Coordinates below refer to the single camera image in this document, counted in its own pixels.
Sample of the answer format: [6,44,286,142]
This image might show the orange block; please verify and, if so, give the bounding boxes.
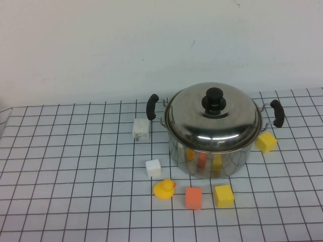
[185,187,203,210]

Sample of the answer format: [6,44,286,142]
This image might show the steel lid with black knob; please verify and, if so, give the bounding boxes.
[164,82,262,153]

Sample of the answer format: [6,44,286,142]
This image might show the yellow cube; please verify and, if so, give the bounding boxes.
[256,133,278,154]
[213,185,235,209]

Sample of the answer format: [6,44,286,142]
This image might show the white power adapter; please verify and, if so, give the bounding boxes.
[132,117,151,142]

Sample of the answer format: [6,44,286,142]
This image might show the yellow rubber duck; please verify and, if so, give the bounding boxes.
[153,178,177,201]

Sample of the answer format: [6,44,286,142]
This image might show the white cube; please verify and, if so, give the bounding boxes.
[145,159,162,177]

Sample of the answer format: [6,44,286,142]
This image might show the stainless steel pot black handles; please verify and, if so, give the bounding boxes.
[146,93,285,180]

